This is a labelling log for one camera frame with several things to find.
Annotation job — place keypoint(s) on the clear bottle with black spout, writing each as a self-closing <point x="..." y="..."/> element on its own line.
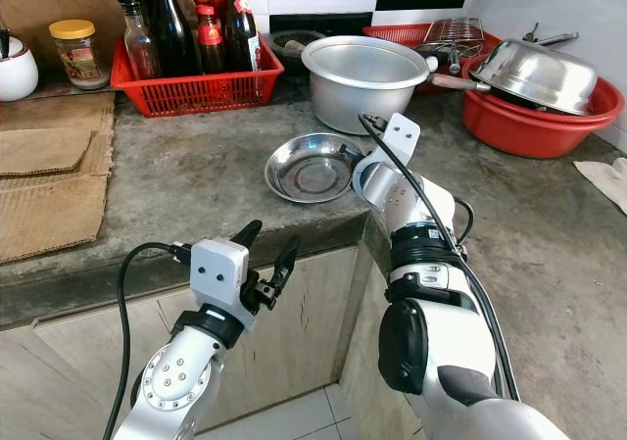
<point x="137" y="48"/>

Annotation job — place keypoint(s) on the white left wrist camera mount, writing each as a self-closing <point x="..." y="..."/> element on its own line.
<point x="217" y="273"/>

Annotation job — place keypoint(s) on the light stone pestle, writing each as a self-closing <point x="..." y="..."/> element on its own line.
<point x="297" y="45"/>

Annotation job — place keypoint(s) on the aluminium cooking pot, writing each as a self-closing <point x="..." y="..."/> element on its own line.
<point x="358" y="92"/>

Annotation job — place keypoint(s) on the large upturned steel bowl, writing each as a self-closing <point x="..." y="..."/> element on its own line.
<point x="539" y="71"/>

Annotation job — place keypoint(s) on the white ceramic pot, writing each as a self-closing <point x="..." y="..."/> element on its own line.
<point x="15" y="73"/>

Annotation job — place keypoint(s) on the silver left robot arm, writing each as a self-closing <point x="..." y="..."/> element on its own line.
<point x="171" y="381"/>

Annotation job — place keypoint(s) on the dark stone mortar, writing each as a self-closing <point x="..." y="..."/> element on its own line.
<point x="299" y="60"/>

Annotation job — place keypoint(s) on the dark bottle with red label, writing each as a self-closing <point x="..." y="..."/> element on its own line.
<point x="243" y="38"/>

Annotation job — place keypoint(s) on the red plastic basin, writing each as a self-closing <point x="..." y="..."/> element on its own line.
<point x="529" y="131"/>

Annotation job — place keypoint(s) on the large brown cardboard sheet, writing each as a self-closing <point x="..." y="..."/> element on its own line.
<point x="49" y="215"/>

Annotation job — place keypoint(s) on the wooden base cabinet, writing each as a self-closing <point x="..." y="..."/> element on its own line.
<point x="313" y="342"/>

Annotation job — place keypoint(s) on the deep red plastic basket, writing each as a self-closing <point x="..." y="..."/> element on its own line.
<point x="196" y="95"/>

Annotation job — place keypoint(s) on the beige cloth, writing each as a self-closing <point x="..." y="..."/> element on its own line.
<point x="605" y="180"/>

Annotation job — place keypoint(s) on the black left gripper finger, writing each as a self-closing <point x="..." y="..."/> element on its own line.
<point x="245" y="232"/>
<point x="286" y="259"/>

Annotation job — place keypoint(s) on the round steel plate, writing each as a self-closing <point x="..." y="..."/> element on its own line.
<point x="309" y="169"/>

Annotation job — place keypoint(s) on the large dark glass bottle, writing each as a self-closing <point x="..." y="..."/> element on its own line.
<point x="171" y="33"/>

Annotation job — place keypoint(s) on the small red-capped sauce bottle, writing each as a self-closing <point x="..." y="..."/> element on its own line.
<point x="211" y="46"/>

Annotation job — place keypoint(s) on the shallow red plastic basket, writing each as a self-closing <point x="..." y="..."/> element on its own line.
<point x="392" y="32"/>

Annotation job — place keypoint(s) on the small brown cardboard piece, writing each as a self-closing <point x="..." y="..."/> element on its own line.
<point x="39" y="151"/>

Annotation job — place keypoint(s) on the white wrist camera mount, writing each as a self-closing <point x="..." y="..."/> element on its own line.
<point x="217" y="273"/>
<point x="402" y="138"/>

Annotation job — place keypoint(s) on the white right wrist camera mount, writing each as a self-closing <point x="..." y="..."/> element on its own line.
<point x="402" y="138"/>

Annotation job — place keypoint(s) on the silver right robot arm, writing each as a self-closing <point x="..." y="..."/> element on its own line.
<point x="402" y="200"/>

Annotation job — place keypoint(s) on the glass jar with yellow lid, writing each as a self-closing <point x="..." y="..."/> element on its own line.
<point x="78" y="60"/>

